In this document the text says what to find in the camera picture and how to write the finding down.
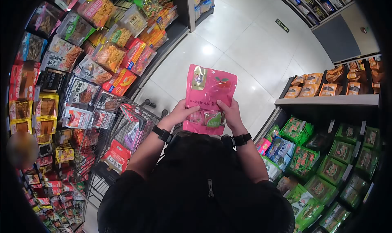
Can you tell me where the person's left hand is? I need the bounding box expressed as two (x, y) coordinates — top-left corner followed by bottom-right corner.
(159, 99), (201, 133)

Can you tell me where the person's right hand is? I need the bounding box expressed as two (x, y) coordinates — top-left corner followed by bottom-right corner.
(216, 98), (248, 137)

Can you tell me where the person's right thumb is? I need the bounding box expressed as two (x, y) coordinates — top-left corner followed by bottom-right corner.
(216, 100), (229, 115)

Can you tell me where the person's left thumb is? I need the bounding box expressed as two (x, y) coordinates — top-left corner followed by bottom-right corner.
(183, 105), (201, 118)

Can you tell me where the pink snack packet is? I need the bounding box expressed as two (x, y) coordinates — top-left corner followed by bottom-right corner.
(183, 64), (238, 136)

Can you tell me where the black wrist band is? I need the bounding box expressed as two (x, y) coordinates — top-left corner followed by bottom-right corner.
(152, 125), (174, 144)
(230, 133), (252, 147)

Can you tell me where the white and purple packet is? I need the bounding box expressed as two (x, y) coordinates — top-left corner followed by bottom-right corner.
(124, 123), (142, 151)

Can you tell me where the person's body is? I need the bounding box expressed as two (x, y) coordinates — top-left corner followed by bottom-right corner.
(97, 131), (295, 233)

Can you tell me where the red packet with white label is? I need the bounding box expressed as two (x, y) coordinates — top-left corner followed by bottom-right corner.
(102, 139), (132, 174)

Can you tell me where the green arrow floor sticker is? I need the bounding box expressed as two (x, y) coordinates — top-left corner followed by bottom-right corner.
(275, 18), (290, 34)

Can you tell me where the shop shelf with blue packets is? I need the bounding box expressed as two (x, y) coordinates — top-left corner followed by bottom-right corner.
(192, 0), (217, 27)

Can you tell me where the full shop shelf with green packets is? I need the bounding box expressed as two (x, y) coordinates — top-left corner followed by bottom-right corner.
(254, 54), (385, 233)

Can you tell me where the long shop shelf with dark packets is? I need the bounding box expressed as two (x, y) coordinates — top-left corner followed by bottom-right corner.
(268, 0), (356, 29)

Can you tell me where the wire shopping cart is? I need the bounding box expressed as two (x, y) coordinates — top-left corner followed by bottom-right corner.
(72, 93), (169, 203)

